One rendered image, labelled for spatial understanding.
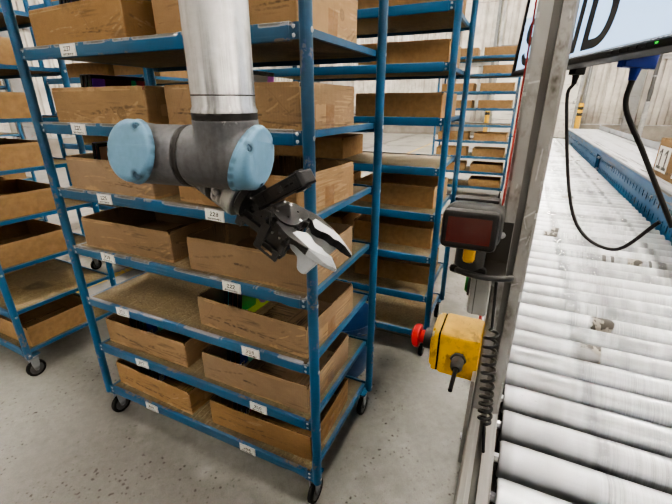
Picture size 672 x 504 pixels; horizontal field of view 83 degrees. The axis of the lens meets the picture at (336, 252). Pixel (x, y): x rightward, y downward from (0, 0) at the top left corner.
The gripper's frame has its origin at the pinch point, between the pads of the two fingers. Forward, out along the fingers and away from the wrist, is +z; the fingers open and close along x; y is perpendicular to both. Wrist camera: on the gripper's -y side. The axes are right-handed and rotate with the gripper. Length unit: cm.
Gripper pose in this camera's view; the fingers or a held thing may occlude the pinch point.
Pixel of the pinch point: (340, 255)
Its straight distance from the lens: 64.2
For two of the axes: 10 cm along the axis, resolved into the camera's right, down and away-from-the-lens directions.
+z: 7.8, 6.0, -1.6
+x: -4.5, 3.7, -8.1
